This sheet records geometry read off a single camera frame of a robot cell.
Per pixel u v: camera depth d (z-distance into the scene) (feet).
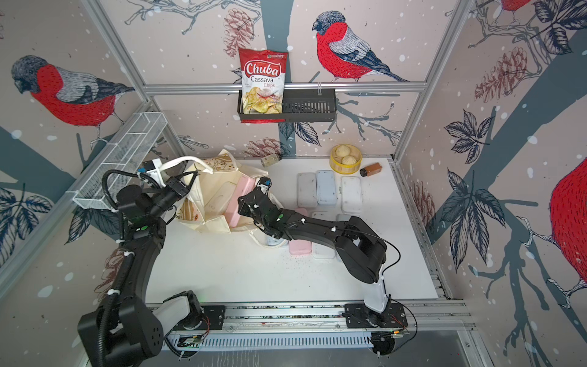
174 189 2.12
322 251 2.82
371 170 3.69
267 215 2.08
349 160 3.64
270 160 3.85
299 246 2.89
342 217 3.24
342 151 3.77
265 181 2.50
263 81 2.74
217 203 3.07
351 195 3.40
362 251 1.56
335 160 3.74
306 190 3.41
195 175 2.35
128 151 2.69
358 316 2.45
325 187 3.52
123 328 1.28
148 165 2.12
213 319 2.40
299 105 3.50
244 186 2.68
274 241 2.89
